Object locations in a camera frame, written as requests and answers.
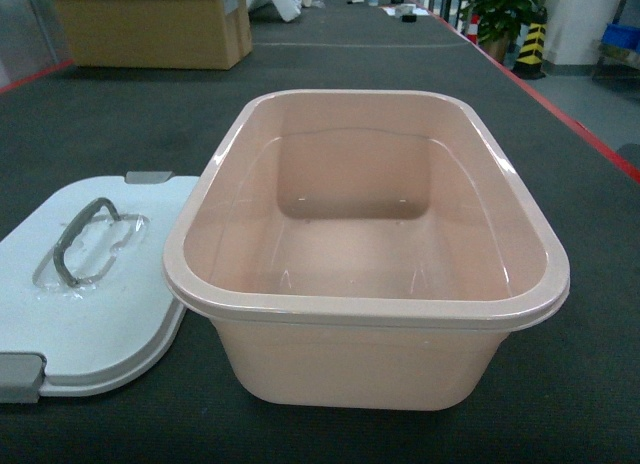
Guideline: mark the red white traffic cone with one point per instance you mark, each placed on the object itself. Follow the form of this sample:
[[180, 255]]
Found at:
[[472, 29]]

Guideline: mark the green potted plant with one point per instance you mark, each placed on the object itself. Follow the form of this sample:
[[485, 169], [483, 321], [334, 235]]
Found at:
[[500, 22]]

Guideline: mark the white box lid grey handle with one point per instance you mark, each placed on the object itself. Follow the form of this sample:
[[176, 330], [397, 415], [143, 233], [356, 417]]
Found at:
[[84, 305]]

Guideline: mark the dark grey table mat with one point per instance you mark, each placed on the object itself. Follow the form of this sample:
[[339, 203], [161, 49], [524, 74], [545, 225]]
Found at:
[[565, 391]]

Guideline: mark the brown cardboard box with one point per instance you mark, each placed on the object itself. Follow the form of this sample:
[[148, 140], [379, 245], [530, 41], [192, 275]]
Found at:
[[164, 34]]

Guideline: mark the small blue bins on shelf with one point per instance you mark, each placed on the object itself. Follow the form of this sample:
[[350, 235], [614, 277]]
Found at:
[[622, 36]]

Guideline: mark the pink plastic storage box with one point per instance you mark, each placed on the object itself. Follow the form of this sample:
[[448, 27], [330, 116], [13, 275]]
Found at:
[[363, 249]]

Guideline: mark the yellow black striped bollard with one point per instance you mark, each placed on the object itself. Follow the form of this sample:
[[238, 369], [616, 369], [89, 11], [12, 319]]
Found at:
[[528, 64]]

